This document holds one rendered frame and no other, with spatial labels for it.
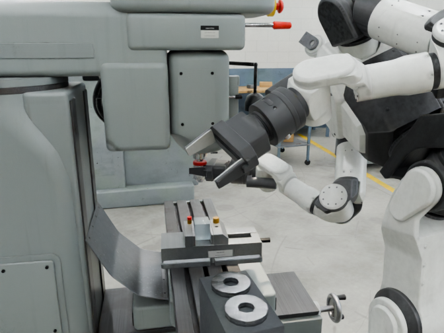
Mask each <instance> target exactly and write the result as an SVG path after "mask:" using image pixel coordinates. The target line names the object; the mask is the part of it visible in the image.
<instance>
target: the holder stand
mask: <svg viewBox="0 0 444 333"><path fill-rule="evenodd" d="M200 333H284V324H283V323H282V321H281V320H280V319H279V317H278V315H277V314H276V313H275V311H274V310H273V308H272V307H271V306H270V304H269V302H267V300H266V298H265V297H264V296H263V294H262V293H261V291H260V290H259V288H258V287H257V286H256V284H255V283H254V281H253V280H252V278H251V277H250V276H249V274H248V272H247V271H246V270H243V271H239V272H222V273H220V274H217V275H216V276H208V277H201V278H200Z"/></svg>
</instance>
